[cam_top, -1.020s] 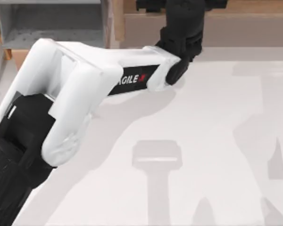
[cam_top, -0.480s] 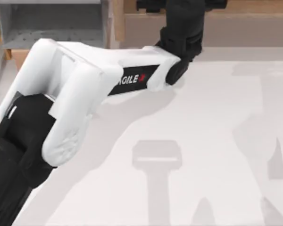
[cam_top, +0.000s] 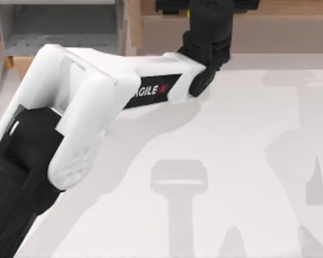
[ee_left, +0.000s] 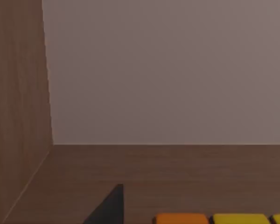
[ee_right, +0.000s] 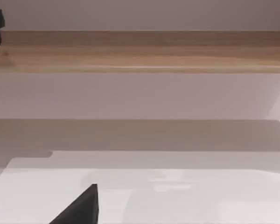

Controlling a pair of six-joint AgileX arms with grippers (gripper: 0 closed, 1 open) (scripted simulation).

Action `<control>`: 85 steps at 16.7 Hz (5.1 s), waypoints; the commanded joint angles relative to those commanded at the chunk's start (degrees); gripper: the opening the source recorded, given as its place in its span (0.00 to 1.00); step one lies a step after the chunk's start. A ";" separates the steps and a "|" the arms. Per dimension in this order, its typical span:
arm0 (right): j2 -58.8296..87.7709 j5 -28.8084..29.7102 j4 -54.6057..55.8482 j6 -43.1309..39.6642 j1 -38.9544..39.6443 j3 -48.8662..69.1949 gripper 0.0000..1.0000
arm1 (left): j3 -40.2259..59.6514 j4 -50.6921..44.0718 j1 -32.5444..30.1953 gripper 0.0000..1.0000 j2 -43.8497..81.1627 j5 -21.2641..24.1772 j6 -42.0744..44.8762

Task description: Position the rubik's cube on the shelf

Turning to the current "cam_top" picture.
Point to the pale wooden drawer front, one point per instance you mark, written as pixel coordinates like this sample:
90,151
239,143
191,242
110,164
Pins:
21,67

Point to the grey pierced drawer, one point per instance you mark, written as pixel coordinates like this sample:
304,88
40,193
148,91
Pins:
56,29

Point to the wooden cupboard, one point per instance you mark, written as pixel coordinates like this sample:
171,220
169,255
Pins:
285,32

